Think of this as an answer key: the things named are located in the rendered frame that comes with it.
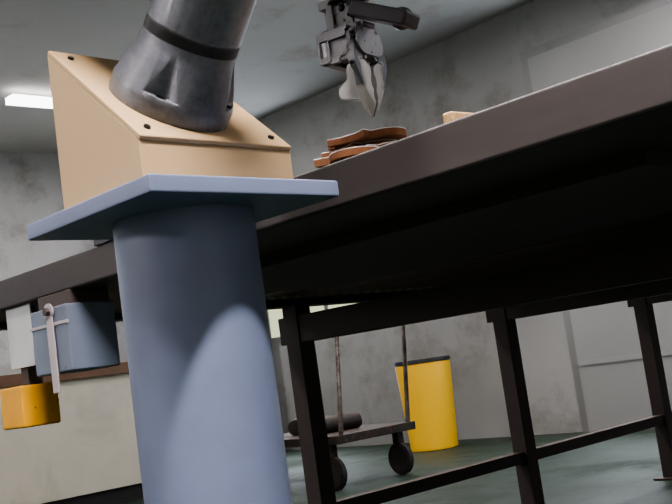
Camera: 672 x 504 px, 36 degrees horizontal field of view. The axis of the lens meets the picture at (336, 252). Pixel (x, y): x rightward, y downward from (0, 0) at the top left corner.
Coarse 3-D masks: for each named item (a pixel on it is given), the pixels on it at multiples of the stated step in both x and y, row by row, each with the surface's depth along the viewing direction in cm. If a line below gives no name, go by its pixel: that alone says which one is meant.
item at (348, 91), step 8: (352, 72) 165; (368, 72) 164; (352, 80) 165; (368, 80) 164; (344, 88) 166; (352, 88) 165; (360, 88) 163; (368, 88) 164; (344, 96) 166; (352, 96) 165; (360, 96) 164; (368, 96) 164; (368, 104) 164; (376, 104) 165; (368, 112) 165
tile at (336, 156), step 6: (342, 150) 142; (348, 150) 142; (354, 150) 142; (360, 150) 142; (366, 150) 142; (330, 156) 144; (336, 156) 143; (342, 156) 142; (348, 156) 142; (318, 162) 146; (324, 162) 146; (330, 162) 145
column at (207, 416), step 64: (128, 192) 107; (192, 192) 108; (256, 192) 114; (320, 192) 120; (128, 256) 116; (192, 256) 114; (256, 256) 120; (128, 320) 117; (192, 320) 113; (256, 320) 117; (192, 384) 112; (256, 384) 115; (192, 448) 111; (256, 448) 113
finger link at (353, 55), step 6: (348, 42) 163; (354, 42) 163; (348, 48) 164; (354, 48) 162; (348, 54) 163; (354, 54) 162; (360, 54) 163; (348, 60) 163; (354, 60) 162; (354, 66) 162; (360, 66) 163; (354, 72) 163; (360, 72) 162; (360, 78) 163
